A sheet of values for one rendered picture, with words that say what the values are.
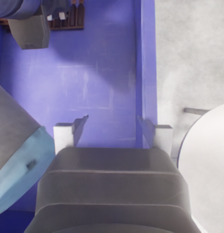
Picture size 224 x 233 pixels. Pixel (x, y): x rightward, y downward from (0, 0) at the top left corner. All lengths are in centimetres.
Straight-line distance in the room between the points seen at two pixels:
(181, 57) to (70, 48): 42
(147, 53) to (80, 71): 26
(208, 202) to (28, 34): 46
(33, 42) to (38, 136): 21
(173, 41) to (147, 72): 55
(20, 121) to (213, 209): 37
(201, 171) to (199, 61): 45
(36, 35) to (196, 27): 62
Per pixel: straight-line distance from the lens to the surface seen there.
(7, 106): 19
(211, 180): 40
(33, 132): 17
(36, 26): 33
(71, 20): 50
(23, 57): 53
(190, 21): 80
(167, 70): 68
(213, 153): 40
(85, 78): 43
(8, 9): 27
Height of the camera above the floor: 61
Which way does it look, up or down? 80 degrees down
